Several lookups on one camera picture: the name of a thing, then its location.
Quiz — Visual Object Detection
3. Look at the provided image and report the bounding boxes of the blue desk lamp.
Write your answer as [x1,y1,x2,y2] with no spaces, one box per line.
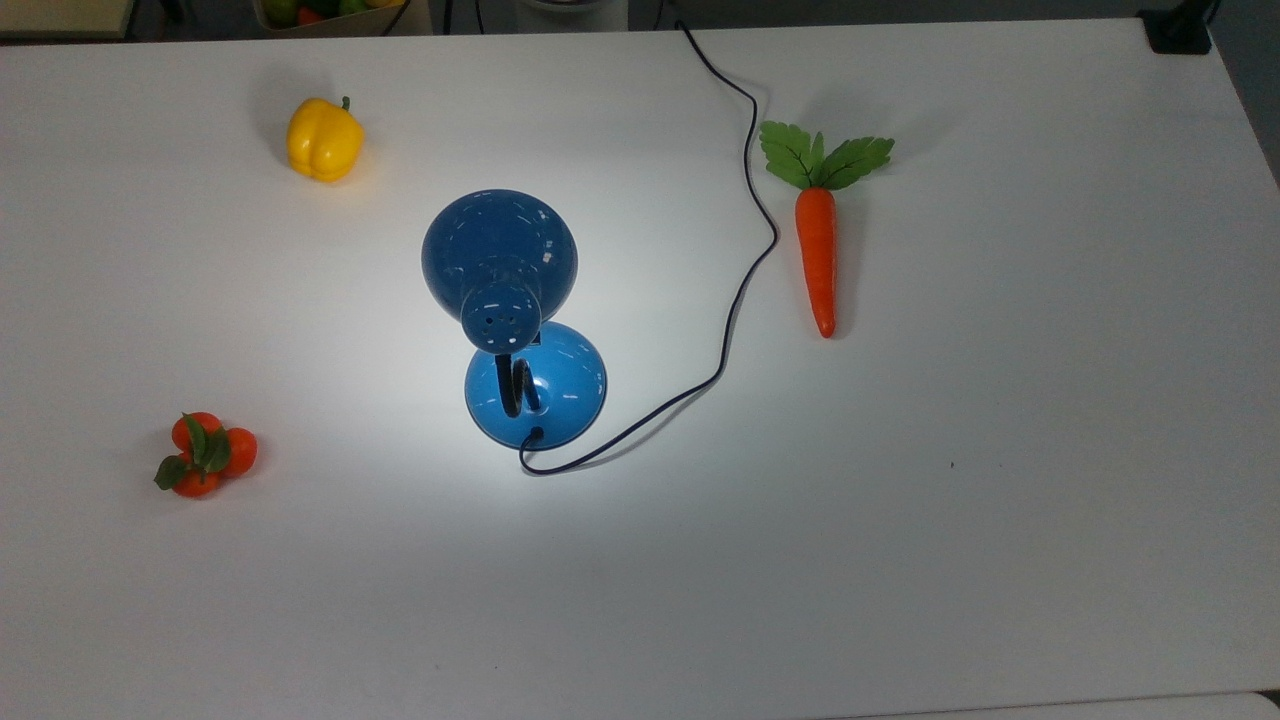
[421,188,608,451]

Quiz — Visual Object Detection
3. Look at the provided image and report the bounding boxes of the orange toy carrot green leaves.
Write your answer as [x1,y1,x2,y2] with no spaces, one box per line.
[758,120,896,340]

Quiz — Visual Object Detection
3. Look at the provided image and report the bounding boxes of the yellow toy bell pepper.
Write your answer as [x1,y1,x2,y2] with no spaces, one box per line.
[286,96,366,184]

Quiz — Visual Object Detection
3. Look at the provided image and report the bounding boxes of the toy tangerine cluster with leaves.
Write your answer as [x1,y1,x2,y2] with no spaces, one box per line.
[153,411,259,499]

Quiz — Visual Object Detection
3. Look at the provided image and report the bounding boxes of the basket of toy fruit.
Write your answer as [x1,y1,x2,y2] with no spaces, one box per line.
[252,0,433,39]

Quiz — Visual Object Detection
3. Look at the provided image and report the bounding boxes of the beige box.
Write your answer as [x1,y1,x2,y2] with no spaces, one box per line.
[0,0,136,41]

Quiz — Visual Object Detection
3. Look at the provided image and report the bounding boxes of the black lamp power cable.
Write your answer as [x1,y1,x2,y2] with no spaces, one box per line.
[518,20,780,476]

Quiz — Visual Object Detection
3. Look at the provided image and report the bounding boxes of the black table clamp mount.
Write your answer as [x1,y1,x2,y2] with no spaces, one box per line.
[1138,0,1216,56]

